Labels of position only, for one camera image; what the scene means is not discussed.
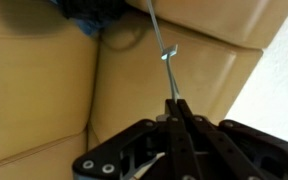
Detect dark navy cloth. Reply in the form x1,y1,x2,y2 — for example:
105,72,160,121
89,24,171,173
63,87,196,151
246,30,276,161
60,0,128,21

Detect white charger cable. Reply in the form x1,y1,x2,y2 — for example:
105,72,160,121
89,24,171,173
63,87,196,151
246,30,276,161
146,0,182,101

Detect tan leather sofa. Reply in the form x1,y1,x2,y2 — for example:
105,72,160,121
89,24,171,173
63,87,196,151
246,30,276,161
0,0,288,180

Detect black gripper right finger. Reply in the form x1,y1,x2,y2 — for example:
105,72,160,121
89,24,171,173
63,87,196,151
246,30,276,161
178,98,288,180

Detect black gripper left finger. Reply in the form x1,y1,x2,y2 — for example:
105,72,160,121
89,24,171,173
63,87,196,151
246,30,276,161
72,99,202,180

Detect blue denim cloth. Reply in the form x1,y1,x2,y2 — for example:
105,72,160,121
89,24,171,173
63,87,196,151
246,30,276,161
48,0,105,37

